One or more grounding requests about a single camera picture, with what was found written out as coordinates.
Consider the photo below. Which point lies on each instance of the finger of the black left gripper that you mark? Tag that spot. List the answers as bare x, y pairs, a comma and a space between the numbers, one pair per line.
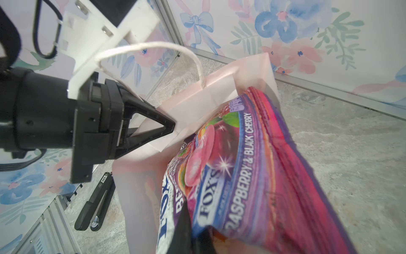
142, 123

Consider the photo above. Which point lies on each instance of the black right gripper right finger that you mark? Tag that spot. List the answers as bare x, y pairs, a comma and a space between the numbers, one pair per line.
205, 243

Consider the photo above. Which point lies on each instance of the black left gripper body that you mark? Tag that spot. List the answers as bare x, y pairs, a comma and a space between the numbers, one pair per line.
37, 114

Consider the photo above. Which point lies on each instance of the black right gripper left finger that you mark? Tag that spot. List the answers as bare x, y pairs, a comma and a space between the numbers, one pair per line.
182, 242

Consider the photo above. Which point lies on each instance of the red paper gift bag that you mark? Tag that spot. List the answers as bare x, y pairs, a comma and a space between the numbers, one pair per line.
138, 175

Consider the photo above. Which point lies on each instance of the purple Fox's candy bag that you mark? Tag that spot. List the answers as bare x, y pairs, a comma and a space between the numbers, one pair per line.
242, 177

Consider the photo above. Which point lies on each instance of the black stapler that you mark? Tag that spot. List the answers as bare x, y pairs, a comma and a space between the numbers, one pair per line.
95, 209

